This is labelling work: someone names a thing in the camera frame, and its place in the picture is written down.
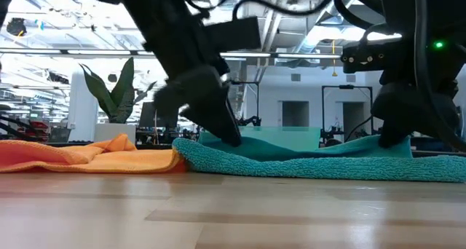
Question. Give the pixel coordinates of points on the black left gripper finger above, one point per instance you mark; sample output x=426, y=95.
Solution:
x=234, y=121
x=218, y=121

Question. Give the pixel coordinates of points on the black computer monitor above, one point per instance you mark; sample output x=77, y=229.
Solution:
x=145, y=118

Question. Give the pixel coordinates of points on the teal translucent plastic basket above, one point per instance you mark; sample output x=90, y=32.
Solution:
x=284, y=136

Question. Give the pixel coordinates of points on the black robot station frame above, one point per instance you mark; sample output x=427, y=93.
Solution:
x=346, y=86
x=251, y=83

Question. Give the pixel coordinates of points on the teal microfiber towel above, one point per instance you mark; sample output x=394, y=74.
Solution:
x=309, y=165

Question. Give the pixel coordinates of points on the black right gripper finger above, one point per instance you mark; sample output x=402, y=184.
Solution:
x=391, y=136

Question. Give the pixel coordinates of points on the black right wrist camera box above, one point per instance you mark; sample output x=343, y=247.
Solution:
x=367, y=56

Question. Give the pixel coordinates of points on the black ceiling camera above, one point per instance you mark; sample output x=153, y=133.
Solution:
x=16, y=27

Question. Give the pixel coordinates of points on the orange microfiber towel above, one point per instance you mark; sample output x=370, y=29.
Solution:
x=91, y=158

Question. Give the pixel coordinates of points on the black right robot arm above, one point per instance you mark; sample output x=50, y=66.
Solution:
x=429, y=16

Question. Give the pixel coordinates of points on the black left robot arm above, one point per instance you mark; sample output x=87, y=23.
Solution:
x=164, y=23

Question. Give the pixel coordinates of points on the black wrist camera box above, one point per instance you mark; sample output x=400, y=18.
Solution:
x=367, y=56
x=233, y=34

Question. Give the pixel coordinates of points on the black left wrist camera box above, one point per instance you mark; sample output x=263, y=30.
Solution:
x=233, y=34

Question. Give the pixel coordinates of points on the white plant pot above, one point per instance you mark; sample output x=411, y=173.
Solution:
x=114, y=132

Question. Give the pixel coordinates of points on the green snake plant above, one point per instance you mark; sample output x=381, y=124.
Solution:
x=120, y=96

